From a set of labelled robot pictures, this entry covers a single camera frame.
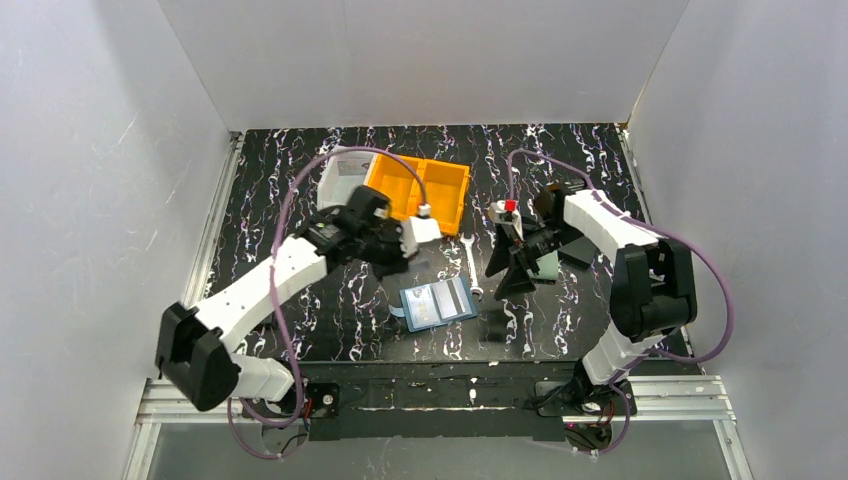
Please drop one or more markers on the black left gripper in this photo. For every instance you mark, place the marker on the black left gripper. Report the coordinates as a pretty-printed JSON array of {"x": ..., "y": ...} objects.
[{"x": 392, "y": 244}]

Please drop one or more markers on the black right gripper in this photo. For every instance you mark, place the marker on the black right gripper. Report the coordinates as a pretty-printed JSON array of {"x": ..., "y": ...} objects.
[{"x": 525, "y": 245}]

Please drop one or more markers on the blue card holder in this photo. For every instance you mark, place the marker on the blue card holder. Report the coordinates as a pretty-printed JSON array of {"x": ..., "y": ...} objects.
[{"x": 435, "y": 304}]

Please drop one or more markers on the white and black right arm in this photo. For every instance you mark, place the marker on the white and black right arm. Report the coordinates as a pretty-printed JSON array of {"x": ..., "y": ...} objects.
[{"x": 652, "y": 292}]

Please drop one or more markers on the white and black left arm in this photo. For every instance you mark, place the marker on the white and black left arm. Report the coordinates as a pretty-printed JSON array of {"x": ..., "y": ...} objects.
[{"x": 197, "y": 345}]

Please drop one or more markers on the green card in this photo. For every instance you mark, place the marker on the green card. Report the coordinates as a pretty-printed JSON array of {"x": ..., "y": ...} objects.
[{"x": 548, "y": 272}]

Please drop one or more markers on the silver wrench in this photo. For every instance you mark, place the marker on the silver wrench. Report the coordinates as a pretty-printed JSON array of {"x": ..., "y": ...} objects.
[{"x": 475, "y": 289}]

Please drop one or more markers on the left orange plastic bin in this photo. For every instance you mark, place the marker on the left orange plastic bin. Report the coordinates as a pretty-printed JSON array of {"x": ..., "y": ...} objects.
[{"x": 397, "y": 183}]

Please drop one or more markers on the orange plastic bin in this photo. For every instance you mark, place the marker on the orange plastic bin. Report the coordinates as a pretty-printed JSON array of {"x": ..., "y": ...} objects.
[
  {"x": 397, "y": 183},
  {"x": 446, "y": 185}
]

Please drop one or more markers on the white plastic bin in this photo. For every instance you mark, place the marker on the white plastic bin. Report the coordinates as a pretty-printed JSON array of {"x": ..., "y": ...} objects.
[{"x": 334, "y": 189}]

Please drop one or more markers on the right orange plastic bin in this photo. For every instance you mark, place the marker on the right orange plastic bin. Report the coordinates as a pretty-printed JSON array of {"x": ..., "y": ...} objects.
[{"x": 446, "y": 185}]

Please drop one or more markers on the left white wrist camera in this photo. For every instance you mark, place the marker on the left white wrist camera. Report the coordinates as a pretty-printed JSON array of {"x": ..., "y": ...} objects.
[{"x": 417, "y": 230}]

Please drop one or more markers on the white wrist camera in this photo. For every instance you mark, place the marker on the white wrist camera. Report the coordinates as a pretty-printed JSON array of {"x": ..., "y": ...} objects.
[
  {"x": 503, "y": 211},
  {"x": 417, "y": 230}
]

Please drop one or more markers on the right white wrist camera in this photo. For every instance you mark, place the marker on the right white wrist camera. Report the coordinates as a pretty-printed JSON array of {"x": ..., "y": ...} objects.
[{"x": 503, "y": 211}]

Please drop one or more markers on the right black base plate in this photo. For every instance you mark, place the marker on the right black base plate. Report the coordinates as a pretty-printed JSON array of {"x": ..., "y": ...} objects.
[{"x": 559, "y": 398}]

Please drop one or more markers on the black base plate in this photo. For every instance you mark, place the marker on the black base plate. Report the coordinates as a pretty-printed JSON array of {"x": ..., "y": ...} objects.
[
  {"x": 319, "y": 400},
  {"x": 559, "y": 398}
]

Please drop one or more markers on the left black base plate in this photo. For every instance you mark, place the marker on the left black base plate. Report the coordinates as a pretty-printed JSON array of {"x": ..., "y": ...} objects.
[{"x": 319, "y": 400}]

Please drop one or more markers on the aluminium left rail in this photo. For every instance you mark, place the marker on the aluminium left rail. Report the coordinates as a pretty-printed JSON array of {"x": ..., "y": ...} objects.
[{"x": 202, "y": 265}]

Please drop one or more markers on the aluminium rail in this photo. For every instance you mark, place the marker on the aluminium rail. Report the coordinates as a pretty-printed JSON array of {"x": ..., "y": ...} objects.
[
  {"x": 202, "y": 265},
  {"x": 657, "y": 398}
]

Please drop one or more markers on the aluminium front rail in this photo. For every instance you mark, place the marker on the aluminium front rail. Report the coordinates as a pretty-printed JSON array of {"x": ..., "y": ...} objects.
[{"x": 657, "y": 398}]

